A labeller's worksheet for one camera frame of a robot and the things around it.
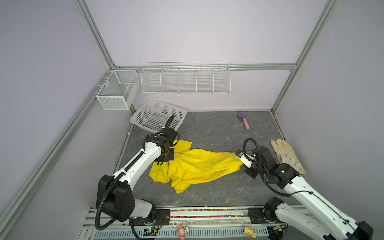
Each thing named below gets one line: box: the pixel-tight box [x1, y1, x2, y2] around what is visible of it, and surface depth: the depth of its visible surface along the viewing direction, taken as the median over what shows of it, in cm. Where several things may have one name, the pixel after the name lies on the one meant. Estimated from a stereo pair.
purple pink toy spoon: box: [236, 111, 250, 130], surface depth 118 cm
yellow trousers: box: [149, 140, 244, 194], surface depth 84 cm
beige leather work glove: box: [271, 139, 306, 175], surface depth 97 cm
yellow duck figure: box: [244, 225, 257, 239], surface depth 69 cm
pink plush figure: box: [178, 224, 186, 240], surface depth 69 cm
